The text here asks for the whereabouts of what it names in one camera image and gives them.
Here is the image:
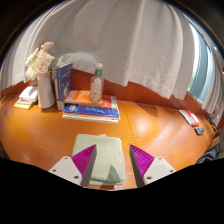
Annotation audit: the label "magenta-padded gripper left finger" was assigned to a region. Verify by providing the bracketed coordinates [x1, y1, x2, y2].
[48, 144, 98, 188]

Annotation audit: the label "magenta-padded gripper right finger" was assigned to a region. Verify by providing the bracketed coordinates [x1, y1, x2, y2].
[129, 144, 177, 188]

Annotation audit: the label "pale green towel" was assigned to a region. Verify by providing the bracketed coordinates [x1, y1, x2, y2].
[71, 133, 127, 186]

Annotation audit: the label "black bag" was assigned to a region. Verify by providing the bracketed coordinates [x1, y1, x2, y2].
[196, 147, 219, 165]

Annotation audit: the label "white flat book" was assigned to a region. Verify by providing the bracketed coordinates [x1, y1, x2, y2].
[62, 113, 120, 123]

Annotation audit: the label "small dark grey object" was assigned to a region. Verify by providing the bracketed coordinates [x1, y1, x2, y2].
[194, 126, 205, 136]

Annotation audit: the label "red and white booklet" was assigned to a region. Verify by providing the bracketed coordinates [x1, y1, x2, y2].
[178, 109, 200, 127]

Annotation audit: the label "blue flat book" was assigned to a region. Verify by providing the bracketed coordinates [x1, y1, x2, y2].
[63, 103, 120, 118]

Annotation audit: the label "orange book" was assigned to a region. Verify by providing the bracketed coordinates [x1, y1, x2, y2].
[63, 89, 103, 107]

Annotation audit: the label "yellow-green flat book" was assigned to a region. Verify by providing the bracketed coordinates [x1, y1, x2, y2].
[13, 99, 34, 110]

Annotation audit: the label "red book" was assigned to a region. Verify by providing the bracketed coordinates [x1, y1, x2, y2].
[99, 94, 118, 110]

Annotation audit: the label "white ceramic vase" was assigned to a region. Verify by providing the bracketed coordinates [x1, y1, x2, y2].
[36, 71, 56, 110]

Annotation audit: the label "blue standing book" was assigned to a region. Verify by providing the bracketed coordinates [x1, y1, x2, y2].
[57, 62, 74, 104]

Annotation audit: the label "clear bottle with green cap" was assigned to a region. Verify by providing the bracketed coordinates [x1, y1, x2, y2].
[89, 62, 105, 103]

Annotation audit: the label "window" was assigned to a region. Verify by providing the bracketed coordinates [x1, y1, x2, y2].
[187, 29, 214, 103]

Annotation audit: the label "white and pink flowers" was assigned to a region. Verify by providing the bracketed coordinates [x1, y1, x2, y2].
[24, 41, 56, 82]

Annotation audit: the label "white curtain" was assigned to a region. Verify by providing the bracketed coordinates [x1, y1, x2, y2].
[0, 0, 224, 113]

